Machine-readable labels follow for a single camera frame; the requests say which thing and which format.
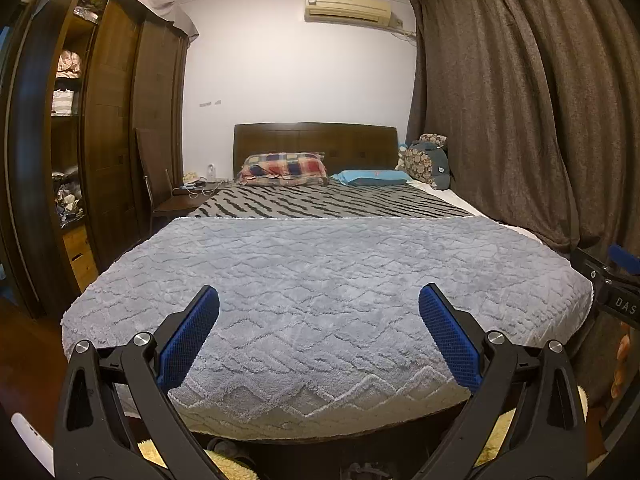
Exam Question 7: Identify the patterned cushion pile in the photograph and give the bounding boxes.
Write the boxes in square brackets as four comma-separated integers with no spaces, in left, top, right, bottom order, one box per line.
[410,140,453,191]

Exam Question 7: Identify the blue pillow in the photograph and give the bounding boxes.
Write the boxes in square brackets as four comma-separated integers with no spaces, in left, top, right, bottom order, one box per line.
[331,169,413,188]

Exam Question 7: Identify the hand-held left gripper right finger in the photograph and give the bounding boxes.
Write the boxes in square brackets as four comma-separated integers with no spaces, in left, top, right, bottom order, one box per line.
[415,283,587,480]

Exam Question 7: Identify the wooden wardrobe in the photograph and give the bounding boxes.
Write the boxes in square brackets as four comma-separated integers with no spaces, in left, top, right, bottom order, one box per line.
[0,0,193,321]

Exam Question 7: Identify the striped folded clothes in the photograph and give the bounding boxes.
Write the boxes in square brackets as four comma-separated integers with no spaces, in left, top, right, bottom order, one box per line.
[51,88,79,117]

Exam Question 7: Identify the grey plush blanket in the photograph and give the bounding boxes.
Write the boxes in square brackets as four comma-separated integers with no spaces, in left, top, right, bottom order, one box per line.
[61,216,594,438]

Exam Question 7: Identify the white bed sheet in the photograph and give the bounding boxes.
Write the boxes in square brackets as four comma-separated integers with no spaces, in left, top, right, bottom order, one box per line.
[410,182,571,261]

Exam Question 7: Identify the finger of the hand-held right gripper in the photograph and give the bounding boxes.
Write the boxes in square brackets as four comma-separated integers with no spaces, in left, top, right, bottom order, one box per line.
[570,247,615,288]
[608,244,640,277]

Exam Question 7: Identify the plaid pillow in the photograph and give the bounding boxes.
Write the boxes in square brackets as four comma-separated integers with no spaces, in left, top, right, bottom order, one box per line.
[236,152,330,187]

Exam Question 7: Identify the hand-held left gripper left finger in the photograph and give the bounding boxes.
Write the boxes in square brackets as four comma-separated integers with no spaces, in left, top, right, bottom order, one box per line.
[52,285,221,480]

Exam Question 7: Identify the wooden headboard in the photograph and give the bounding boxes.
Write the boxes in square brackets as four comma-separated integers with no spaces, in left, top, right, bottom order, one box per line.
[233,122,398,181]

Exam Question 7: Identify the brown chair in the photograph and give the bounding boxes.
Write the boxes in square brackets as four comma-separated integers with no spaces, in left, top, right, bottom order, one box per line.
[136,127,202,235]

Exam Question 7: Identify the pink folded clothes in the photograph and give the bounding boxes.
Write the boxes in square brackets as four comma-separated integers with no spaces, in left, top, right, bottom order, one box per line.
[55,49,84,80]

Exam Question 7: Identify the brown curtain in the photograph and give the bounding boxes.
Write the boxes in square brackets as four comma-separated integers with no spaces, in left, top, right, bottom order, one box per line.
[406,0,640,281]

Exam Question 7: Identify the person's right hand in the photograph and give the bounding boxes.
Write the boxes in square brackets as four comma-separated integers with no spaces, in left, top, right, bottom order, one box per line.
[611,322,637,400]

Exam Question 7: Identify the wood-pattern cushion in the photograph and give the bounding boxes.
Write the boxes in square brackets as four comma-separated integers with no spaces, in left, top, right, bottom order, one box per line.
[400,133,448,184]

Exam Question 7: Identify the black striped blanket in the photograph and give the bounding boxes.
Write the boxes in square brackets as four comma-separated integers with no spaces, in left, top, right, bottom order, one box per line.
[187,182,473,220]

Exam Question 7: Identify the pile of clothes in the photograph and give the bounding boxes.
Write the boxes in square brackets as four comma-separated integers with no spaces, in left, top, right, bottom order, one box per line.
[52,172,87,222]

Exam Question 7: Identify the air conditioner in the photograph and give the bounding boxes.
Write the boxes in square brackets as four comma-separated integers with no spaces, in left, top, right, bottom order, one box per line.
[304,0,403,28]

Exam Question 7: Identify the white plastic container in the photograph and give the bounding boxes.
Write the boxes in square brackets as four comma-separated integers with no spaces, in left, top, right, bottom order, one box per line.
[11,412,55,477]

